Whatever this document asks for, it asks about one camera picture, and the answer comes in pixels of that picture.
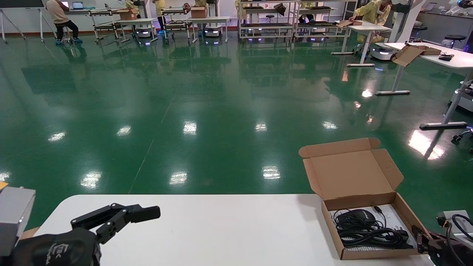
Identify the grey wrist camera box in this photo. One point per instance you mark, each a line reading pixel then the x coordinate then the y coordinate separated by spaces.
pixel 14 218
pixel 465 236

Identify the small black stool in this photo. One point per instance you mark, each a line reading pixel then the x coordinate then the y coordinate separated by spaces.
pixel 270 16

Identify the white tall wheeled robot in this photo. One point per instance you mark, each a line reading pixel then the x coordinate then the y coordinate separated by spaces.
pixel 402 18

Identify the brown cardboard sheet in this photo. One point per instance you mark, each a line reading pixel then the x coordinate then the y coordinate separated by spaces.
pixel 29 233

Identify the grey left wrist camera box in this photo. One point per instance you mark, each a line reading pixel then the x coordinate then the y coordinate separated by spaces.
pixel 14 218

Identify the white metal shelf rack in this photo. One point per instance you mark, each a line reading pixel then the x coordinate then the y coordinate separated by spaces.
pixel 266 26
pixel 321 25

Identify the small white table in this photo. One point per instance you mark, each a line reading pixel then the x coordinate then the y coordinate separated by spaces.
pixel 210 19
pixel 136 21

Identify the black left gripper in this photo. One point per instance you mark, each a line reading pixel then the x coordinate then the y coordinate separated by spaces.
pixel 55 251

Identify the black round stool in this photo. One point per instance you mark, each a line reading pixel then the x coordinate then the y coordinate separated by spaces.
pixel 420 28
pixel 455 37

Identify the small yellow object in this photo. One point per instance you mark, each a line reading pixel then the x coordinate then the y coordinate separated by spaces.
pixel 3 185

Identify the flat brown cardboard box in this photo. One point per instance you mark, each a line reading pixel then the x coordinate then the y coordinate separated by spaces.
pixel 349 23

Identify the seated person beige shirt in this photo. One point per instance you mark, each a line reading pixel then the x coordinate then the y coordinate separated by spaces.
pixel 59 14

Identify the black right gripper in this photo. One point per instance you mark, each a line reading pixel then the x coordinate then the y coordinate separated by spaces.
pixel 454 255

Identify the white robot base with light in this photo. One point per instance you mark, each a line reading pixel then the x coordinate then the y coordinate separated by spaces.
pixel 143 32
pixel 213 32

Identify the black chair caster base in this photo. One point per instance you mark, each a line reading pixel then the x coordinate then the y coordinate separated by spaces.
pixel 463 135

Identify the cardboard storage box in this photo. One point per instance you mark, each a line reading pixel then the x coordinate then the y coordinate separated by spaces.
pixel 351 173

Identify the bent person in yellow coat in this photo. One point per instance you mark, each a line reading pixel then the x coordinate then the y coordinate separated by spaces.
pixel 373 13

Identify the black screen on white tripod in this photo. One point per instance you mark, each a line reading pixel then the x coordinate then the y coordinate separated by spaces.
pixel 18 3

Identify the metal trolley cart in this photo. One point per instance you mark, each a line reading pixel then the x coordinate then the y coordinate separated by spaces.
pixel 105 26
pixel 175 26

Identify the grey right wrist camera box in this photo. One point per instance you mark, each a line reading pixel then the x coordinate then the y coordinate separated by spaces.
pixel 465 236

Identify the open laptop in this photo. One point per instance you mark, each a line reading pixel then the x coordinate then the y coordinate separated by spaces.
pixel 78 5

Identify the open brown cardboard box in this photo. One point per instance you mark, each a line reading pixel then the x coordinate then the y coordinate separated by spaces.
pixel 408 55

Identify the large white table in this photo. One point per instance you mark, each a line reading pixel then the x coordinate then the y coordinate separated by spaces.
pixel 458 62

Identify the white table with T legs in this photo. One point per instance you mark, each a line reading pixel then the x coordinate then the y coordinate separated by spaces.
pixel 369 27

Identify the grey counter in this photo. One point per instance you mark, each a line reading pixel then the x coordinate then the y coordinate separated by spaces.
pixel 439 22

